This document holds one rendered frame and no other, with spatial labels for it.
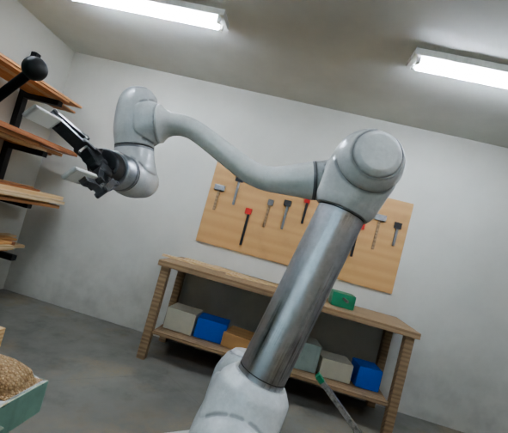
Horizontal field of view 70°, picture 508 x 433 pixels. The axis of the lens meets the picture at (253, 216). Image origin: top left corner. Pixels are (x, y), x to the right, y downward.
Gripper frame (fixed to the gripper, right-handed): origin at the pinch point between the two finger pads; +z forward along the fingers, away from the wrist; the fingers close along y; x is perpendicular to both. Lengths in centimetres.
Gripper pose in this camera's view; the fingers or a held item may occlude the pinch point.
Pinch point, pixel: (52, 143)
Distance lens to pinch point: 73.1
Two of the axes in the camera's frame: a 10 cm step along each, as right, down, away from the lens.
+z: -1.0, -0.8, -9.9
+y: -5.7, -8.1, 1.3
